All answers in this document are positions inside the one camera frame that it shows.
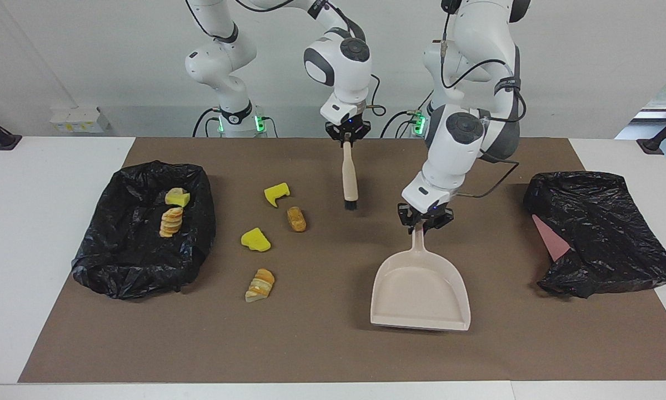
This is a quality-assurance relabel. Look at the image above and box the black left base cable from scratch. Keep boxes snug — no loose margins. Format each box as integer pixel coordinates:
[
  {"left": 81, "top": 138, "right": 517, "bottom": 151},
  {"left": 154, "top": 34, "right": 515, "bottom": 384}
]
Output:
[{"left": 380, "top": 108, "right": 419, "bottom": 138}]

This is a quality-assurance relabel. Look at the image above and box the notched yellow sponge piece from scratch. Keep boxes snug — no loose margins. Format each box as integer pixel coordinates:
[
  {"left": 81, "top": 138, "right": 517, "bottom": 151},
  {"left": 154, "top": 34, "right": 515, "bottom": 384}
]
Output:
[{"left": 264, "top": 182, "right": 291, "bottom": 208}]

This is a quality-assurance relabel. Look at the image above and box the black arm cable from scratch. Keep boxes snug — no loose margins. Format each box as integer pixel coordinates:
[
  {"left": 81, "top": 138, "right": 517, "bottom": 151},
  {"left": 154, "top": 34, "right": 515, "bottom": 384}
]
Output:
[
  {"left": 186, "top": 0, "right": 387, "bottom": 117},
  {"left": 440, "top": 22, "right": 528, "bottom": 199}
]

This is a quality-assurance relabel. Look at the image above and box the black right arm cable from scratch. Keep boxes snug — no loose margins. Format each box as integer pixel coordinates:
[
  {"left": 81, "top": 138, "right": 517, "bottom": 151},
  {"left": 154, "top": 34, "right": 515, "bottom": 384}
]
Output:
[{"left": 186, "top": 0, "right": 387, "bottom": 117}]

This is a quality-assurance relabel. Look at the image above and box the black trash bag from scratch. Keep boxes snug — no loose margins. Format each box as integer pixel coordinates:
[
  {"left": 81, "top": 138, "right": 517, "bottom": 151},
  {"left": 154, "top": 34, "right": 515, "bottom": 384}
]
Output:
[
  {"left": 523, "top": 171, "right": 666, "bottom": 299},
  {"left": 71, "top": 161, "right": 217, "bottom": 301}
]

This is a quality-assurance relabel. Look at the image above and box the black right base cable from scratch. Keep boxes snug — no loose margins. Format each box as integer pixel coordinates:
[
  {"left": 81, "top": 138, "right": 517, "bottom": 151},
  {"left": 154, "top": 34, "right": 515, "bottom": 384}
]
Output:
[{"left": 193, "top": 108, "right": 222, "bottom": 138}]

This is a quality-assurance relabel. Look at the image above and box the brown table mat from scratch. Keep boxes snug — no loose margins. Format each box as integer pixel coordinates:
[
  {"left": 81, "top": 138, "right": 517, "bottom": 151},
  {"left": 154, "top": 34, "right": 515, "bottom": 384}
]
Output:
[{"left": 18, "top": 137, "right": 666, "bottom": 384}]

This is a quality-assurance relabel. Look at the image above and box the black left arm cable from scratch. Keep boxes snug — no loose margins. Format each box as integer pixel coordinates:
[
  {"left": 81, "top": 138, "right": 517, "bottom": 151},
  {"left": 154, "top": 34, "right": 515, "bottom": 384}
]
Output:
[{"left": 440, "top": 22, "right": 528, "bottom": 199}]

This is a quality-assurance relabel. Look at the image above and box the yellow sponge chunk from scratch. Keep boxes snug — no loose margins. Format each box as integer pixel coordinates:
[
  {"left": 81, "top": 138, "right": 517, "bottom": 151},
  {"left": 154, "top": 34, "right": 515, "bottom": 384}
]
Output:
[{"left": 241, "top": 227, "right": 272, "bottom": 253}]

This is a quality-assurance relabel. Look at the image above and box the black base cable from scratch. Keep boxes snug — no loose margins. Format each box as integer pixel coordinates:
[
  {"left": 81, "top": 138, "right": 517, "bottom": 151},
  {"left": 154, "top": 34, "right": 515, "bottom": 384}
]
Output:
[
  {"left": 193, "top": 108, "right": 222, "bottom": 138},
  {"left": 380, "top": 108, "right": 419, "bottom": 138}
]

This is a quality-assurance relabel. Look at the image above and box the white power strip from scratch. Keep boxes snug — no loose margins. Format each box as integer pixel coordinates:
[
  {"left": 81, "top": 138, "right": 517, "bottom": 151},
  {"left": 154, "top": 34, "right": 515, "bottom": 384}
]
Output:
[{"left": 50, "top": 107, "right": 110, "bottom": 133}]

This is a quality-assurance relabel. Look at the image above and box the beige hand brush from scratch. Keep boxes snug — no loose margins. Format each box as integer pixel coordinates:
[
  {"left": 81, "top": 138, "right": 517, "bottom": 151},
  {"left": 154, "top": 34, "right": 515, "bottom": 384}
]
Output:
[{"left": 342, "top": 140, "right": 359, "bottom": 211}]

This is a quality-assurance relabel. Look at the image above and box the right black trash bag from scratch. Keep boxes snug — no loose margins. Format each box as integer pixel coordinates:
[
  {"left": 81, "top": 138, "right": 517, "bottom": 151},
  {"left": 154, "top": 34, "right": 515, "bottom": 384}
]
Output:
[{"left": 71, "top": 161, "right": 217, "bottom": 301}]

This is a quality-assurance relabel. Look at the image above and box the orange striped toy croissant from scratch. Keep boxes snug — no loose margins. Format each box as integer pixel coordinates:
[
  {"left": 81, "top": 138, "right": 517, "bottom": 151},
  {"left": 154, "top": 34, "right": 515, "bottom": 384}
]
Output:
[{"left": 245, "top": 268, "right": 276, "bottom": 303}]

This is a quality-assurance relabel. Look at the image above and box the brown toy bread roll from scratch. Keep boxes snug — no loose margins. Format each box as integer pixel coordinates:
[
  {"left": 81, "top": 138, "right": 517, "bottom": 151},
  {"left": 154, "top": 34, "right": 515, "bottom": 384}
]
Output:
[{"left": 287, "top": 206, "right": 307, "bottom": 233}]

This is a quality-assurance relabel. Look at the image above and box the beige plastic dustpan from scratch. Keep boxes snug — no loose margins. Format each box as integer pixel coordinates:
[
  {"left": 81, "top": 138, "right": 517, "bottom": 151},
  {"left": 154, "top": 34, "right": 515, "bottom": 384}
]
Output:
[{"left": 370, "top": 222, "right": 472, "bottom": 332}]

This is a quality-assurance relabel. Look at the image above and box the pink plastic bin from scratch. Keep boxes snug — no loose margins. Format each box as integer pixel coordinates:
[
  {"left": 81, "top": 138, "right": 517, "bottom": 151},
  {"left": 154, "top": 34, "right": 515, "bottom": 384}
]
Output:
[{"left": 533, "top": 214, "right": 572, "bottom": 262}]

